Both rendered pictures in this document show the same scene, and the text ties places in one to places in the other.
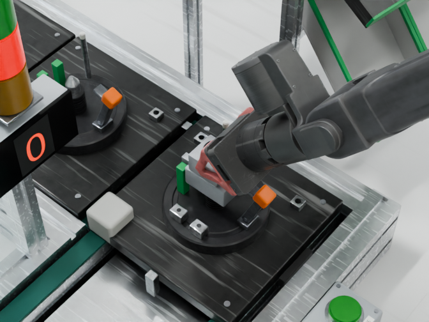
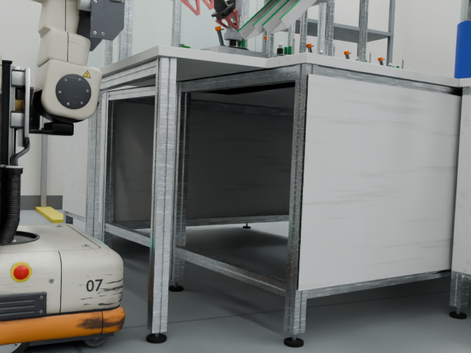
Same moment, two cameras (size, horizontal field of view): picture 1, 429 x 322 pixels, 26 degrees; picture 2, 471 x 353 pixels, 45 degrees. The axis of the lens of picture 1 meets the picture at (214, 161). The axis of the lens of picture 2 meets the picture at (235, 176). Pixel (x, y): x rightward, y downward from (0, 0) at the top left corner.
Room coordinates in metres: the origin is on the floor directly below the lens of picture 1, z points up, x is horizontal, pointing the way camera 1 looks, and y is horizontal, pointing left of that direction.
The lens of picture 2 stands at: (1.37, -2.31, 0.58)
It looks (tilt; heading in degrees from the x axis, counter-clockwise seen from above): 3 degrees down; 105
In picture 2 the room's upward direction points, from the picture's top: 2 degrees clockwise
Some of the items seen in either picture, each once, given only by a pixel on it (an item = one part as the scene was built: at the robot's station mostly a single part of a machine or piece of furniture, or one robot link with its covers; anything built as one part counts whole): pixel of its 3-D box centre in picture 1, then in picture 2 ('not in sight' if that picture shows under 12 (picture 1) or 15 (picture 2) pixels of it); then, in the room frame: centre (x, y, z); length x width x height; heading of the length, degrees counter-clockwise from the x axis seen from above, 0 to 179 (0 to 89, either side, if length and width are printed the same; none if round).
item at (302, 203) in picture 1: (297, 203); not in sight; (0.73, -0.11, 0.97); 0.02 x 0.02 x 0.01; 50
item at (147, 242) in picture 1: (216, 214); not in sight; (0.72, 0.00, 0.96); 0.24 x 0.24 x 0.02; 50
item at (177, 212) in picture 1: (179, 213); not in sight; (0.69, 0.05, 1.00); 0.02 x 0.01 x 0.02; 50
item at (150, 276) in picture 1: (152, 283); not in sight; (0.62, 0.08, 0.95); 0.01 x 0.01 x 0.04; 50
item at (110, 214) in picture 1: (110, 217); not in sight; (0.71, 0.14, 0.97); 0.05 x 0.05 x 0.04; 50
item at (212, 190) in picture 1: (209, 163); (235, 32); (0.73, 0.01, 1.06); 0.08 x 0.04 x 0.07; 50
